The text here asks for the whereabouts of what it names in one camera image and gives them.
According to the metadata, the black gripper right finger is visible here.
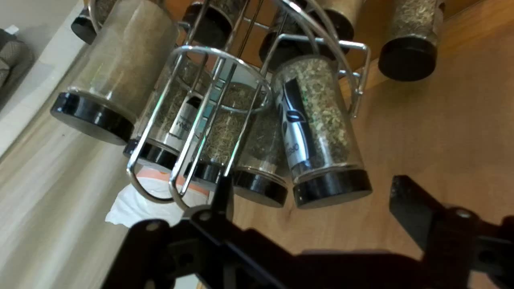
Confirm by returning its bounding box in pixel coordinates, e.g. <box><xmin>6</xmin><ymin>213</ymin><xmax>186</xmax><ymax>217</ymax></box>
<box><xmin>389</xmin><ymin>176</ymin><xmax>514</xmax><ymax>289</ymax></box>

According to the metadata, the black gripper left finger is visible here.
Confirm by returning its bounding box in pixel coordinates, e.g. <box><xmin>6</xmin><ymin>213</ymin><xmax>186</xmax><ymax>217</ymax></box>
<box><xmin>101</xmin><ymin>172</ymin><xmax>291</xmax><ymax>289</ymax></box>

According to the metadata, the green herb spice jar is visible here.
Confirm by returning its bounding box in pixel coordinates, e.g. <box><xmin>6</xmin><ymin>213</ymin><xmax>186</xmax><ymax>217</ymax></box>
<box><xmin>271</xmin><ymin>54</ymin><xmax>374</xmax><ymax>211</ymax></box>

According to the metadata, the wooden dresser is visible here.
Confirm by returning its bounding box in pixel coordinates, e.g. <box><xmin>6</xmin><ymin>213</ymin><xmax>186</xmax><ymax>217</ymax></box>
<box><xmin>0</xmin><ymin>0</ymin><xmax>514</xmax><ymax>289</ymax></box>

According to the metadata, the chrome wire spice rack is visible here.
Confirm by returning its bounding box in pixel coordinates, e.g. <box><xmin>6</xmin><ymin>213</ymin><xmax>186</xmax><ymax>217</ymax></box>
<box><xmin>79</xmin><ymin>0</ymin><xmax>374</xmax><ymax>214</ymax></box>

